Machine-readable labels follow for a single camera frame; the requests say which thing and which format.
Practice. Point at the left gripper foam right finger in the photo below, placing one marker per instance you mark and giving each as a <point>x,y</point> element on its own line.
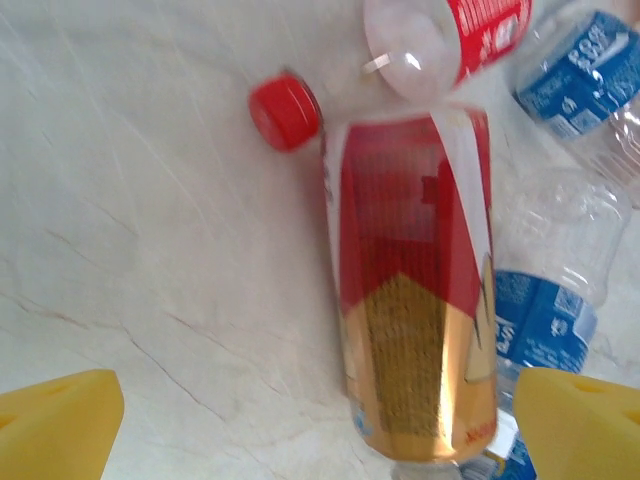
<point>585,430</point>

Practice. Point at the left gripper foam left finger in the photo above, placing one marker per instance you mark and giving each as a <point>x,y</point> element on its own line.
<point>55,430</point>

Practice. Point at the small blue label water bottle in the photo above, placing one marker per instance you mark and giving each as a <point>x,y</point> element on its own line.
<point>542,325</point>

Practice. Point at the red and gold label bottle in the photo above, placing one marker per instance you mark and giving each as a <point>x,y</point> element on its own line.
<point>400,300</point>

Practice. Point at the large blue label water bottle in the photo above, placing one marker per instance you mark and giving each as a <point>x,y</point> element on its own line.
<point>575,95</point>

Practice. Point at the red label clear bottle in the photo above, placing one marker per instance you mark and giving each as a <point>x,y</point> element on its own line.
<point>480,40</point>

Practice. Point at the red bottle cap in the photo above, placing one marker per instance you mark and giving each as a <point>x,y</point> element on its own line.
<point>282,112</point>

